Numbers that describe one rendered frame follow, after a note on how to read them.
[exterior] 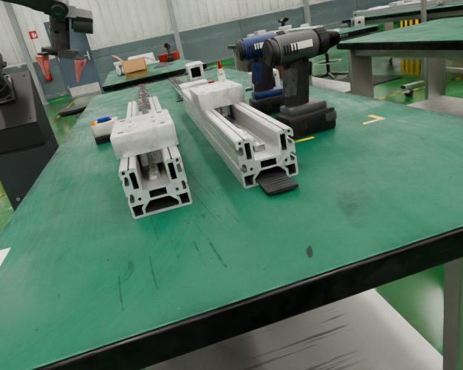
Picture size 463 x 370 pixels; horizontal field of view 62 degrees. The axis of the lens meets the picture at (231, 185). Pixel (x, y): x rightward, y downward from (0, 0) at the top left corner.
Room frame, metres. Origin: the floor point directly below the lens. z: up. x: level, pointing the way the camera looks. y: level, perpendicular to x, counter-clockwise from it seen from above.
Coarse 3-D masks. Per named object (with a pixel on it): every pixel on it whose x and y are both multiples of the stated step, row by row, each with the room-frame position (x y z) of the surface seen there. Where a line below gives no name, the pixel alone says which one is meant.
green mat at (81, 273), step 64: (192, 128) 1.14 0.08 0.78; (384, 128) 0.77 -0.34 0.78; (448, 128) 0.69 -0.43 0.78; (64, 192) 0.79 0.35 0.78; (192, 192) 0.64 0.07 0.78; (256, 192) 0.58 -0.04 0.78; (320, 192) 0.53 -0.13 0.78; (384, 192) 0.49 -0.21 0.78; (448, 192) 0.45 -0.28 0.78; (64, 256) 0.50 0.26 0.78; (128, 256) 0.46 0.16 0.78; (192, 256) 0.43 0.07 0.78; (256, 256) 0.39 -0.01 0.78; (320, 256) 0.37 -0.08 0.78; (0, 320) 0.37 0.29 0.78; (64, 320) 0.35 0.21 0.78; (128, 320) 0.33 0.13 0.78
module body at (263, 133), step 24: (216, 120) 0.79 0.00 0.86; (240, 120) 0.87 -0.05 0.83; (264, 120) 0.70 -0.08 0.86; (216, 144) 0.82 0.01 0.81; (240, 144) 0.61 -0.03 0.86; (264, 144) 0.65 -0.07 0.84; (288, 144) 0.62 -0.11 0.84; (240, 168) 0.63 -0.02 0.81; (264, 168) 0.61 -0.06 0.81; (288, 168) 0.65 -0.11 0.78
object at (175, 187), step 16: (128, 112) 1.14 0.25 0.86; (144, 112) 1.26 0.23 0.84; (128, 160) 0.63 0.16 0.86; (176, 160) 0.60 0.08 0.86; (128, 176) 0.58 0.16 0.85; (144, 176) 0.65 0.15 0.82; (160, 176) 0.62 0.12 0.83; (176, 176) 0.60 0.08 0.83; (128, 192) 0.58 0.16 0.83; (144, 192) 0.58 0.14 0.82; (160, 192) 0.60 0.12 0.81; (176, 192) 0.59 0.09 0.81; (144, 208) 0.58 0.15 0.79; (160, 208) 0.58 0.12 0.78
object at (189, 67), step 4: (192, 64) 2.39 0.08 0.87; (196, 64) 2.35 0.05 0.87; (200, 64) 2.35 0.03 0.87; (188, 68) 2.34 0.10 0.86; (192, 68) 2.38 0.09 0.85; (196, 68) 2.37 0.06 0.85; (200, 68) 2.35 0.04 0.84; (188, 72) 2.34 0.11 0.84; (192, 72) 2.36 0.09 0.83; (196, 72) 2.36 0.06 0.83; (200, 72) 2.37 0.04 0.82; (188, 76) 2.38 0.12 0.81; (192, 76) 2.37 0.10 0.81; (196, 76) 2.39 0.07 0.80; (200, 76) 2.37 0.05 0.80; (204, 76) 2.35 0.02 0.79; (188, 80) 2.43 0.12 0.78; (192, 80) 2.35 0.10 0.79; (196, 80) 2.34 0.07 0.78
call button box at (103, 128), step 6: (108, 120) 1.22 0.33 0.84; (114, 120) 1.20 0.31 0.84; (96, 126) 1.19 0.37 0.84; (102, 126) 1.20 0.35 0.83; (108, 126) 1.20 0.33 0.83; (96, 132) 1.19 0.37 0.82; (102, 132) 1.19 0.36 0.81; (108, 132) 1.20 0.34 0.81; (96, 138) 1.19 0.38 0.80; (102, 138) 1.19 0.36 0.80; (108, 138) 1.20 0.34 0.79; (96, 144) 1.19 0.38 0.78
